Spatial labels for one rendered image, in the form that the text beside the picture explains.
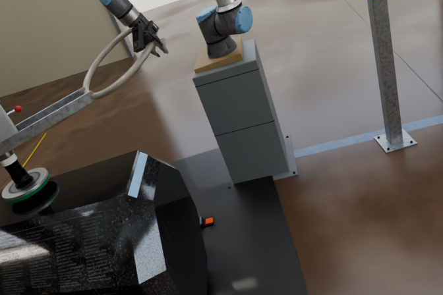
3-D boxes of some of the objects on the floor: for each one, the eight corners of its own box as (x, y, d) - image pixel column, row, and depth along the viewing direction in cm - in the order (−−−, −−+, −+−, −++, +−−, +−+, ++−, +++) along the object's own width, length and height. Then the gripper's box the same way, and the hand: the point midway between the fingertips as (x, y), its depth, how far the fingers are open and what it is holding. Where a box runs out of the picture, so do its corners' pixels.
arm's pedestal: (228, 151, 315) (191, 54, 275) (290, 135, 306) (261, 33, 265) (227, 191, 273) (182, 83, 232) (298, 175, 263) (265, 60, 222)
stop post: (417, 144, 251) (401, -28, 200) (386, 153, 253) (362, -15, 201) (402, 129, 269) (384, -33, 217) (374, 137, 271) (349, -21, 219)
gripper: (146, 7, 172) (177, 41, 185) (128, 17, 179) (159, 49, 192) (139, 20, 167) (171, 54, 180) (120, 29, 174) (153, 62, 187)
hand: (161, 54), depth 183 cm, fingers closed on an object, 5 cm apart
